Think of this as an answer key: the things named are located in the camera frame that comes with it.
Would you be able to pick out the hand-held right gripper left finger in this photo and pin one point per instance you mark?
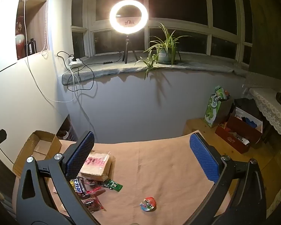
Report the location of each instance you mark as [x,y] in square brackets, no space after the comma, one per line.
[80,154]

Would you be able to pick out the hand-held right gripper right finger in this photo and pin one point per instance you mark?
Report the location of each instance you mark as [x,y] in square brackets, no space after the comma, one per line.
[205,159]

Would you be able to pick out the sliced bread packet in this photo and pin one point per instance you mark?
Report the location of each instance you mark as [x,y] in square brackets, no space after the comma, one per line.
[98,166]

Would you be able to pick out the green candy packet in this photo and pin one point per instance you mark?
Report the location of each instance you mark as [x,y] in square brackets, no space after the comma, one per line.
[113,185]

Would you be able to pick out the round colourful jelly cup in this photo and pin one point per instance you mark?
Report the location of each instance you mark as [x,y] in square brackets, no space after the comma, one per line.
[148,204]

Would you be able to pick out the plastic basket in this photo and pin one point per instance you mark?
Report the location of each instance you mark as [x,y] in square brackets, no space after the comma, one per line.
[66,133]

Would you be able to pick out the red cardboard box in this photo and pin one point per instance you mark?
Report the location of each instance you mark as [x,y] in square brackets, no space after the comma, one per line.
[231,140]

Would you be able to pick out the green gift bag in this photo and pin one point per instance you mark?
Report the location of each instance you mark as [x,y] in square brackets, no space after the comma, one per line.
[212,112]

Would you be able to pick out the white cabinet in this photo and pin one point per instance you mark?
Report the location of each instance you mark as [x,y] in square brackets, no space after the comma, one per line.
[14,93]

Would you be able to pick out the dark cloth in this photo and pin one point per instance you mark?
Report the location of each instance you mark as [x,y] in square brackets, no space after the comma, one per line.
[247,105]

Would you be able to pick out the lace-covered side table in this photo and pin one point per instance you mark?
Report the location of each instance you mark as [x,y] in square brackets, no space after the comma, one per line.
[269,107]

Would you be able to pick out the white power strip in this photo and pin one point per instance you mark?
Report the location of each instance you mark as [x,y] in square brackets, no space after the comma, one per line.
[75,62]

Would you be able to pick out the red vase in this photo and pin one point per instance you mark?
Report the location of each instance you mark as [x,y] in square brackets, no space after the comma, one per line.
[20,44]

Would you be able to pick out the dark bottle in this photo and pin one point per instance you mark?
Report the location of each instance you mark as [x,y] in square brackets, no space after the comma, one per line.
[32,48]

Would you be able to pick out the potted spider plant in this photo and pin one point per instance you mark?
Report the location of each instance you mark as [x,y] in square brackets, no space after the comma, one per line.
[165,54]

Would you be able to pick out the black tripod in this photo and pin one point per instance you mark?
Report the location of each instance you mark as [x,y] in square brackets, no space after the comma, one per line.
[126,49]

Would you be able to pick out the white window frame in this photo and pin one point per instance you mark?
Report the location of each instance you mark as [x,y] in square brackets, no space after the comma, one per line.
[86,39]

